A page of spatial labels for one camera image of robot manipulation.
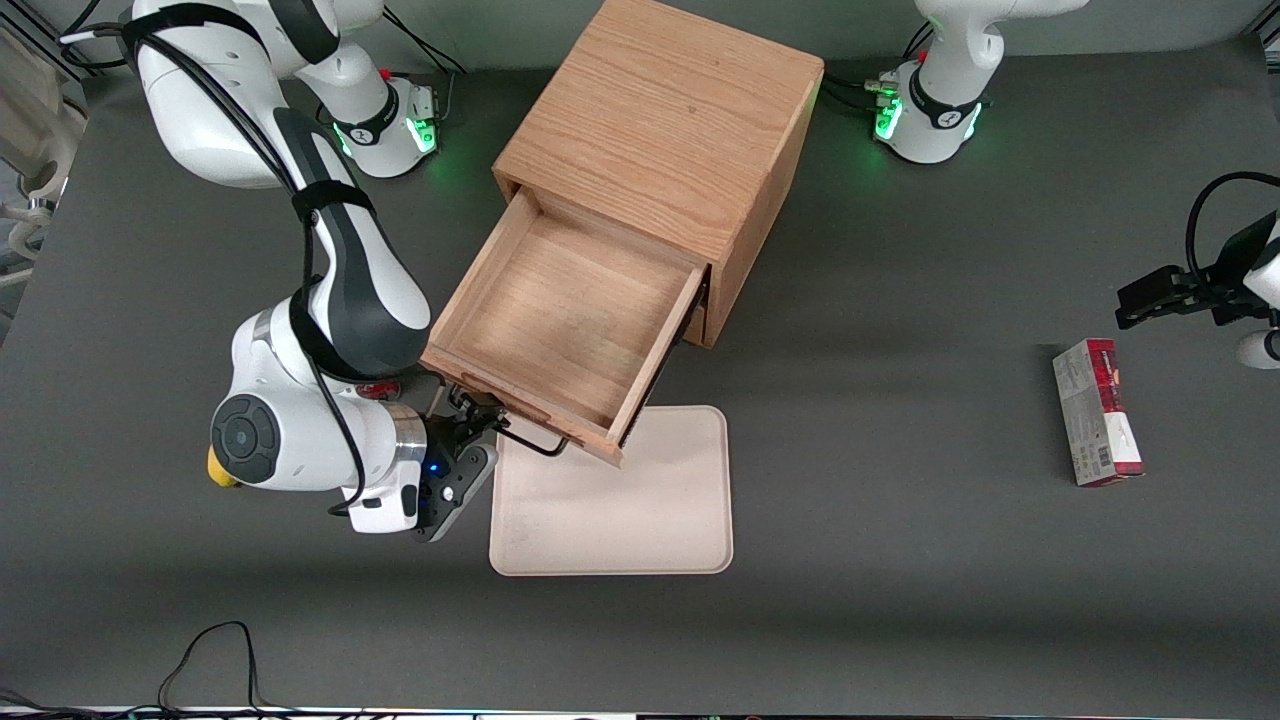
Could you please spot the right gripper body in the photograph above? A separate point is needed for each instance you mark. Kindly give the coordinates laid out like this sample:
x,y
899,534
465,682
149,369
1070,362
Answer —
x,y
441,437

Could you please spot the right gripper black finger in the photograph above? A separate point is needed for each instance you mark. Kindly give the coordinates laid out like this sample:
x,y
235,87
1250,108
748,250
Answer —
x,y
488,420
466,405

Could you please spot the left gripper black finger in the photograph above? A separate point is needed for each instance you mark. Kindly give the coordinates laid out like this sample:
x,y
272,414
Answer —
x,y
1160,305
1155,283

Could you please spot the wooden drawer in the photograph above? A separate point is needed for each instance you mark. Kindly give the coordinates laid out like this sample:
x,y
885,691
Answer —
x,y
699,326
570,320

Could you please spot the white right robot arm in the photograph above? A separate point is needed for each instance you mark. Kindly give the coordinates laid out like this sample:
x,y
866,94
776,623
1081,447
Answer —
x,y
300,440

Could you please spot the wooden drawer cabinet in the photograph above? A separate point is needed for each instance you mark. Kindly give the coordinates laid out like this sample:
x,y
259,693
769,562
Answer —
x,y
680,120

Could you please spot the red cola bottle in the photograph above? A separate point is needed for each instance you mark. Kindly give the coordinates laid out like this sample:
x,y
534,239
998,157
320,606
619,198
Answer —
x,y
385,390

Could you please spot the red grey carton box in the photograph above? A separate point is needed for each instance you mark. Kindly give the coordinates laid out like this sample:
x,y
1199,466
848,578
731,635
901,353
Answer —
x,y
1095,415

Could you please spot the cream plastic tray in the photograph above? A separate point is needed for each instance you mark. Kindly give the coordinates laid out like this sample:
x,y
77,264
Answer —
x,y
620,520

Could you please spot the yellow lemon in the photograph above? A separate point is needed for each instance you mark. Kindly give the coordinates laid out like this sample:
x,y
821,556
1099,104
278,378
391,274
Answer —
x,y
215,472

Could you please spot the white plastic equipment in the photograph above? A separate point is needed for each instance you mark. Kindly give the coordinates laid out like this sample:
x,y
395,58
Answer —
x,y
50,140

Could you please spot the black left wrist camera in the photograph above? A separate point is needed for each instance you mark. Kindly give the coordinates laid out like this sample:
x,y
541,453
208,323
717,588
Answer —
x,y
1238,285

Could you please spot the dark grey right wrist camera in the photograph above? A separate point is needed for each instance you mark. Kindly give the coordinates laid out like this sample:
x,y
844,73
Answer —
x,y
455,495

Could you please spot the aluminium frame rail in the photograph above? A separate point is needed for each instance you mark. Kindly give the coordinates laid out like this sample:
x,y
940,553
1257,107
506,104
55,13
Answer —
x,y
70,60

